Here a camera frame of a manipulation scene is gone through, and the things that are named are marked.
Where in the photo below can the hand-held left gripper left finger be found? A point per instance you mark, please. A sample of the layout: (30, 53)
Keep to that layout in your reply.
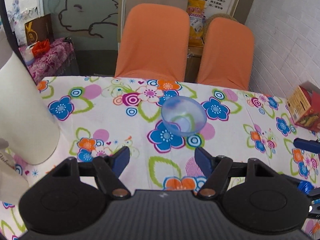
(122, 158)

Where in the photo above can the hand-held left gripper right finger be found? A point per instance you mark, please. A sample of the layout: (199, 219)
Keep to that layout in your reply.
(203, 158)

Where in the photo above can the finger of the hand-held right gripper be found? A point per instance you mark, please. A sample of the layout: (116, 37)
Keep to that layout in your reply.
(306, 143)
(305, 187)

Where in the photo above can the translucent blue bowl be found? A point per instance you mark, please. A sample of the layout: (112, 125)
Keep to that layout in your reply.
(183, 116)

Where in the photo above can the red cracker box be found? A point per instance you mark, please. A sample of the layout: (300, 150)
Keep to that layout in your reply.
(306, 107)

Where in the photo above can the floral tablecloth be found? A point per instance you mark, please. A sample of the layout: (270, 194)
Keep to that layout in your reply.
(105, 120)

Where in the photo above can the orange chair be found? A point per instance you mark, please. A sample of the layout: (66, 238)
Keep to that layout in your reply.
(152, 45)
(225, 55)

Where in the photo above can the cream thermos jug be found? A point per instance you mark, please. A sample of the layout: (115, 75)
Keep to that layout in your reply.
(27, 110)

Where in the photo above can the side table with purple cloth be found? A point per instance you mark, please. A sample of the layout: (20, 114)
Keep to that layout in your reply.
(53, 57)

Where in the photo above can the yellow packet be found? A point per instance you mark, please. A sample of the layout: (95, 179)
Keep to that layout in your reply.
(196, 22)

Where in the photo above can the orange fabric bundle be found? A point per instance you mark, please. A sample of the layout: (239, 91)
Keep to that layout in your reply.
(41, 47)

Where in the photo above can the white round container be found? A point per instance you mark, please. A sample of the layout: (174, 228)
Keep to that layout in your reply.
(29, 55)

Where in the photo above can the dark brown gift bag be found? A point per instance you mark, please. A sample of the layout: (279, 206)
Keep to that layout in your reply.
(38, 28)

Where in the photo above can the clear plastic wrapped bundle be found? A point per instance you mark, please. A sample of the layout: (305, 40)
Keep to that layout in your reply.
(20, 22)

